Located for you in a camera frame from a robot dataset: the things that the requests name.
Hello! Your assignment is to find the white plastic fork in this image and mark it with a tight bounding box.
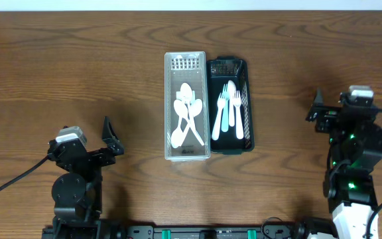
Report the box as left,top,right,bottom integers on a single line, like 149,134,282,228
212,93,226,141
233,90,244,139

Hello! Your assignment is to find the pale pink plastic spoon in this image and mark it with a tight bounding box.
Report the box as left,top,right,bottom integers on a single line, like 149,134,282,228
227,80,236,127

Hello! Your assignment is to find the mint green plastic fork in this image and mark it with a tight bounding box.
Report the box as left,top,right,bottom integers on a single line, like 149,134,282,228
221,84,229,132

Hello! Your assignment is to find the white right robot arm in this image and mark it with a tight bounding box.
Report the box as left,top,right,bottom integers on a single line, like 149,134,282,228
306,86,382,238

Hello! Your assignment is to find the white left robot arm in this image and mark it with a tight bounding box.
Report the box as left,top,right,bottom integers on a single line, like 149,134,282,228
42,117,127,238

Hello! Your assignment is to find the clear perforated plastic basket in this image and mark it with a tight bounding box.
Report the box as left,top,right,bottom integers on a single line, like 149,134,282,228
164,51,210,161

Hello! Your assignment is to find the dark green perforated basket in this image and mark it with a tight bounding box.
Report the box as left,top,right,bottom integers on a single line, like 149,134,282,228
206,56,255,155

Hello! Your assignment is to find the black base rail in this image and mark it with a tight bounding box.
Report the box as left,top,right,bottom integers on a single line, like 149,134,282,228
41,217,311,239

